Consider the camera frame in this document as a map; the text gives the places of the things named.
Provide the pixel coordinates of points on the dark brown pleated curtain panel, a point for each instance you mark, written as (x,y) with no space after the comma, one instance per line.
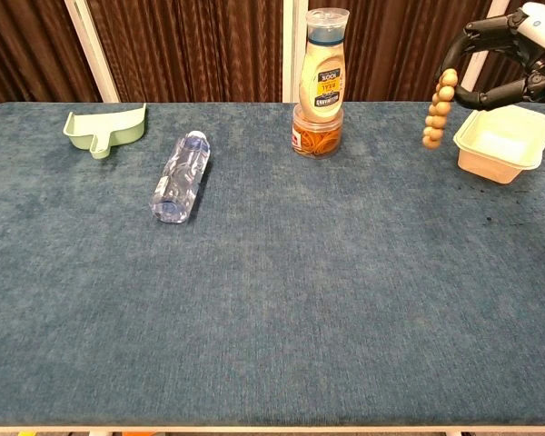
(186,45)
(504,72)
(27,45)
(399,45)

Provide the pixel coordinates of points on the blue fabric table cover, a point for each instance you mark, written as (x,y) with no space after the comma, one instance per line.
(272,318)

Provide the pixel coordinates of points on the white screen frame post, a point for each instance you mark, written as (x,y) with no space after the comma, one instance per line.
(474,68)
(289,50)
(91,50)

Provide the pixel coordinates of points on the light green plastic dustpan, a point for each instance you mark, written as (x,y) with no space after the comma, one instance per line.
(118,131)

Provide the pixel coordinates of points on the clear jar of rubber bands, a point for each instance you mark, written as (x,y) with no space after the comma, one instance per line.
(318,138)

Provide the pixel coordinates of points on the cream plastic food tray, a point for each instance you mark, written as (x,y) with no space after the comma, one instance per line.
(481,165)

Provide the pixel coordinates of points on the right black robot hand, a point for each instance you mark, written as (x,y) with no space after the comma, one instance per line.
(542,27)

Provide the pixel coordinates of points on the upside-down mayonnaise squeeze bottle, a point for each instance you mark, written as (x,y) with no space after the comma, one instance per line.
(322,82)

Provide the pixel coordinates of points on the clear plastic water bottle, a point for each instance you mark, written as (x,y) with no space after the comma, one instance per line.
(181,177)

